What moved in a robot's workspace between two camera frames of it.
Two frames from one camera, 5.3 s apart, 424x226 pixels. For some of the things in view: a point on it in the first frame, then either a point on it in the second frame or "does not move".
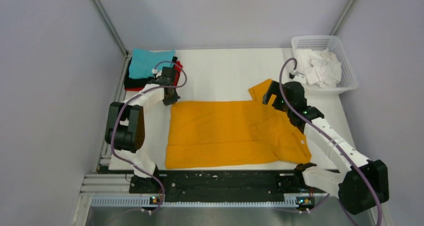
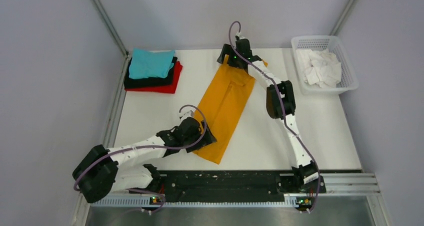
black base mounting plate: [221, 185] does not move
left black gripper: [173, 99] to [208, 139]
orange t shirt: [231, 134] to [222, 105]
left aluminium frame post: [107, 19] does not move
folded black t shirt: [130, 82] does not move
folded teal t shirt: [143, 61] does not move
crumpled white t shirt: [320, 67] does not move
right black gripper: [273, 89] to [228, 50]
